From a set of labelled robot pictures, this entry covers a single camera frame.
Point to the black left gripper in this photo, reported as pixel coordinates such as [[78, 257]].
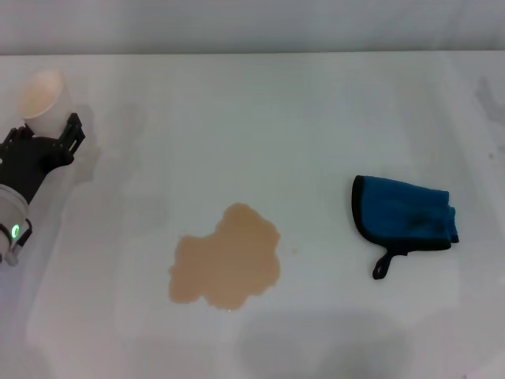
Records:
[[27, 162]]

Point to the white paper cup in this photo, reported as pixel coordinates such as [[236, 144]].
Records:
[[43, 98]]

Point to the blue rag with black trim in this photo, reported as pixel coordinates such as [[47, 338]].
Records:
[[402, 209]]

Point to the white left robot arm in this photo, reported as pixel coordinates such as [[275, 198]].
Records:
[[8, 213]]

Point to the brown liquid stain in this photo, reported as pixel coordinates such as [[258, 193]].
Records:
[[229, 256]]

